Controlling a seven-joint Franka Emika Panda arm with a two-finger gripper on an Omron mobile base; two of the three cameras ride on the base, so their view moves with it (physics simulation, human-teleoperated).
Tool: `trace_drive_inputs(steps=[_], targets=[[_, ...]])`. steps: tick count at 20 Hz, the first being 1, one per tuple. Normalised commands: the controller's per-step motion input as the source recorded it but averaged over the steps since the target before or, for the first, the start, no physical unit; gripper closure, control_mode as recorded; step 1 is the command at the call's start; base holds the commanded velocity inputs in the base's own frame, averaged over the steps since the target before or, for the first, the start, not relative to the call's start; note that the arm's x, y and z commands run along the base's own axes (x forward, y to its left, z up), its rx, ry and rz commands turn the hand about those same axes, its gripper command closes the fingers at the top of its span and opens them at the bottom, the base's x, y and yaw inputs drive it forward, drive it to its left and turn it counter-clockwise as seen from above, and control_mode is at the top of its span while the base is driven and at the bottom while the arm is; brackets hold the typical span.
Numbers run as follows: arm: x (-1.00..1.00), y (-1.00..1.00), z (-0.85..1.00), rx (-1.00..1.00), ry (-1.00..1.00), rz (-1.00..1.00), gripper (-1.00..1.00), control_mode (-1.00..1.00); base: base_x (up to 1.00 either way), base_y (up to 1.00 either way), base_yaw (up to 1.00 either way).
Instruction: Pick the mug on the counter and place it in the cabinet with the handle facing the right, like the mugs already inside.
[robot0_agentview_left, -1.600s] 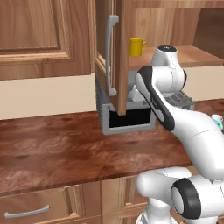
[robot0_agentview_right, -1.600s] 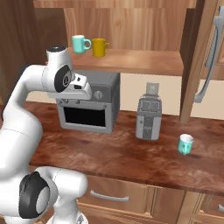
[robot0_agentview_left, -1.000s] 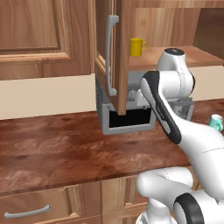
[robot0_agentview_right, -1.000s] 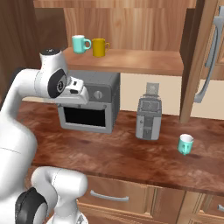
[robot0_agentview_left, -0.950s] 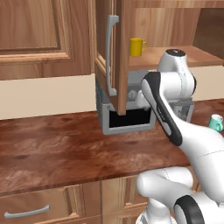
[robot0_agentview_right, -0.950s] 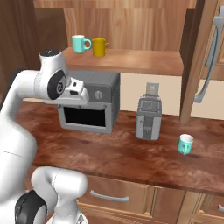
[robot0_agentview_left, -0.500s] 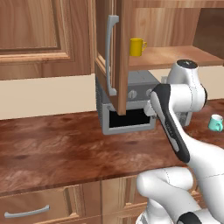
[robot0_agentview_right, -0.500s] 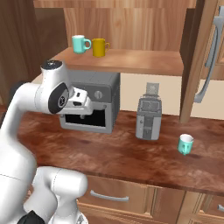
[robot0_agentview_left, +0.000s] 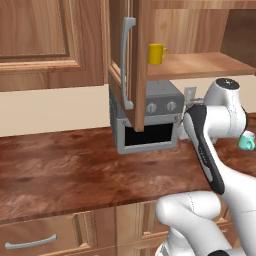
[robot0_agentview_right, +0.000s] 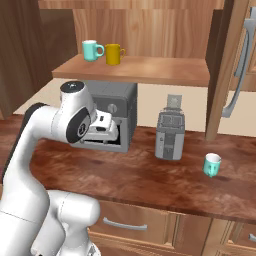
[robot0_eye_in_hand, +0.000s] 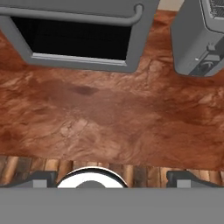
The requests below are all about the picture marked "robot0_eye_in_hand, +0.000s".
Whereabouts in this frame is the grey microwave door handle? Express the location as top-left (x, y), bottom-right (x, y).
top-left (0, 3), bottom-right (144, 28)

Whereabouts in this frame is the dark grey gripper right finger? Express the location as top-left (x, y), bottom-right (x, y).
top-left (165, 170), bottom-right (210, 188)

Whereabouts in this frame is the grey microwave oven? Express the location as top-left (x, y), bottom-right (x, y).
top-left (0, 0), bottom-right (162, 74)

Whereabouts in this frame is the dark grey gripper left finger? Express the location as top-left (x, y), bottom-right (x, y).
top-left (17, 171), bottom-right (58, 188)

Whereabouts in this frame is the grey toaster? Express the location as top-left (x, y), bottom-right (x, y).
top-left (171, 0), bottom-right (224, 78)

